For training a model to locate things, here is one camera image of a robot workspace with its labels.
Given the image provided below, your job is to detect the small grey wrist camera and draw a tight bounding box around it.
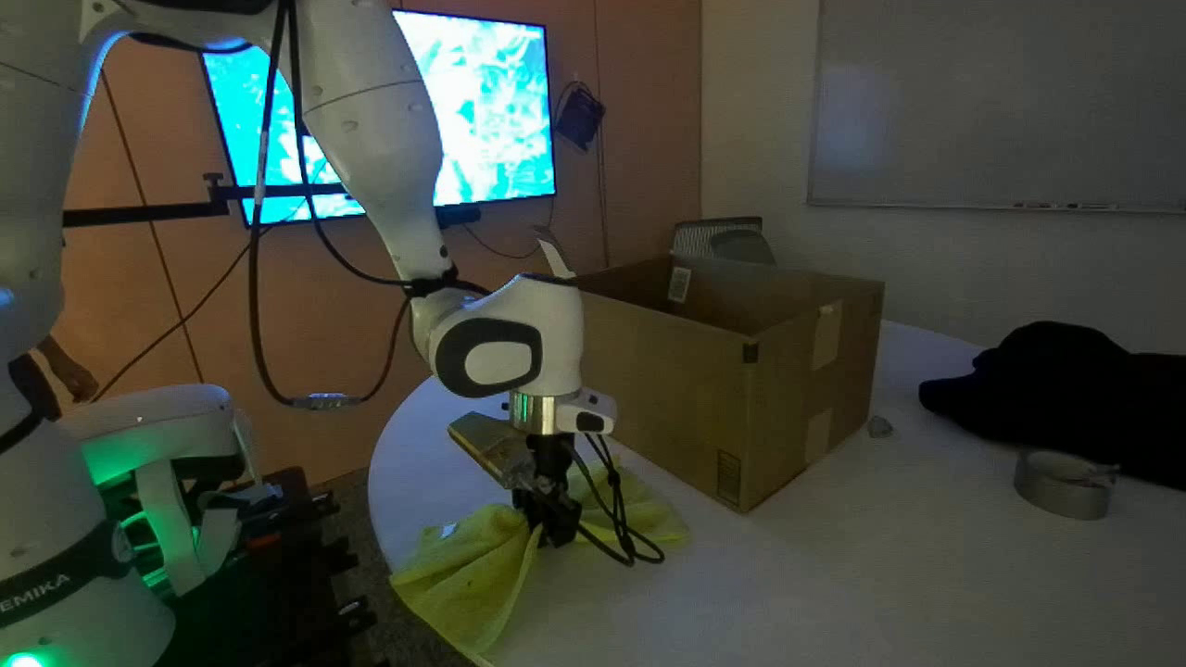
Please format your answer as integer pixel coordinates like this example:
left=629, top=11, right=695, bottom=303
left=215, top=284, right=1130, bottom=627
left=450, top=411, right=534, bottom=487

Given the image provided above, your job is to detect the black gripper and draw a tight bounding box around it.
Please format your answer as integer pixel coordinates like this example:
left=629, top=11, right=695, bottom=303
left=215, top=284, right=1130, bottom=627
left=511, top=433, right=583, bottom=549

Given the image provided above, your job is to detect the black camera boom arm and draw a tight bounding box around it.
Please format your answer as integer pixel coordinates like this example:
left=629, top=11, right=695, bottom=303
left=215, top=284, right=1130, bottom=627
left=64, top=176, right=345, bottom=227

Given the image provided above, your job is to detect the wall-mounted tv screen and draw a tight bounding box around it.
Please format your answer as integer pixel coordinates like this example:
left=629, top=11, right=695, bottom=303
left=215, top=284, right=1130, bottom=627
left=202, top=11, right=556, bottom=227

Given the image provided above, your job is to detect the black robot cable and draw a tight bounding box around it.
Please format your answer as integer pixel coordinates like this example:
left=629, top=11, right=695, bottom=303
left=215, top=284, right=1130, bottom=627
left=246, top=0, right=430, bottom=414

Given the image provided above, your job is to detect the small clear plastic piece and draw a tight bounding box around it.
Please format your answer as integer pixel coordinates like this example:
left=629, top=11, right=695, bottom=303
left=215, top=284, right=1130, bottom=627
left=866, top=414, right=893, bottom=440

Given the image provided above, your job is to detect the grey tape roll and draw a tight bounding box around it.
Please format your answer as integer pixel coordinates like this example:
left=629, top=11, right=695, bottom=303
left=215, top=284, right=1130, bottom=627
left=1012, top=449, right=1114, bottom=519

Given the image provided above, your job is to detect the black cloth bundle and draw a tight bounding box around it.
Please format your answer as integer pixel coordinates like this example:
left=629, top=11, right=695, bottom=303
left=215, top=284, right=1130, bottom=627
left=919, top=321, right=1186, bottom=487

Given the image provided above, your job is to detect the white wall whiteboard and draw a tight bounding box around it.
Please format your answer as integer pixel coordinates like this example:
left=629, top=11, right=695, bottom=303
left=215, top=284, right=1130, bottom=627
left=807, top=0, right=1186, bottom=213

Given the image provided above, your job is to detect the yellow microfiber towel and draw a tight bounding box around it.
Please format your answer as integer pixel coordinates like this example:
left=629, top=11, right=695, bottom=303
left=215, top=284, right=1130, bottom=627
left=388, top=468, right=689, bottom=664

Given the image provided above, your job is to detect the black wall power adapter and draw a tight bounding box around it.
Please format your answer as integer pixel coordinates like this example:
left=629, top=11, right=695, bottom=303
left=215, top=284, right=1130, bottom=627
left=556, top=86, right=604, bottom=148

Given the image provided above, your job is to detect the open cardboard box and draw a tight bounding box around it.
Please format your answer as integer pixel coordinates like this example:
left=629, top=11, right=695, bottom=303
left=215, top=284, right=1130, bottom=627
left=573, top=259, right=887, bottom=512

